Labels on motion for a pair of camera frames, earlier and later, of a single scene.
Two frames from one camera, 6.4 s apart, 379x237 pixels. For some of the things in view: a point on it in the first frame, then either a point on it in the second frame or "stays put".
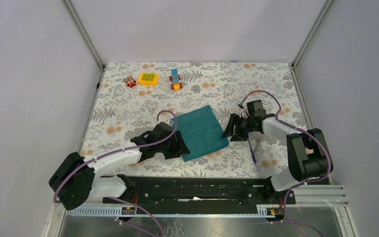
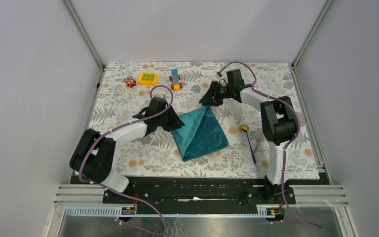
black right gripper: x=233 y=120 to x=210 y=98
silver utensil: x=258 y=142 stays put
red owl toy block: x=130 y=81 stays put
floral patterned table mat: x=132 y=97 stays put
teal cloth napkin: x=201 y=132 stays put
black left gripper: x=181 y=146 to x=175 y=122
